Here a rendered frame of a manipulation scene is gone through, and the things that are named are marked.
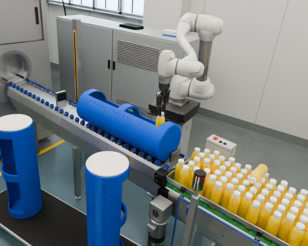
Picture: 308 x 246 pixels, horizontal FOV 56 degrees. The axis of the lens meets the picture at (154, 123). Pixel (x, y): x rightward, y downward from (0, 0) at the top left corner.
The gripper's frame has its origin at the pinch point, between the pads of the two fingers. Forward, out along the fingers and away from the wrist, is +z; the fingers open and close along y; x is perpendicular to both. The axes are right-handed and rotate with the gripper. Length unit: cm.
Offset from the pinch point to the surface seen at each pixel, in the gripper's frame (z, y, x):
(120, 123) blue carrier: 16.4, 13.1, -27.1
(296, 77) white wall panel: 31, -288, 22
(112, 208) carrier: 54, 50, 3
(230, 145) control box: 22, -29, 43
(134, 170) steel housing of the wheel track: 50, 14, -11
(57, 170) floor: 130, -6, -144
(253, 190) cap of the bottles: 24, 5, 74
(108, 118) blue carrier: 16.3, 13.1, -39.0
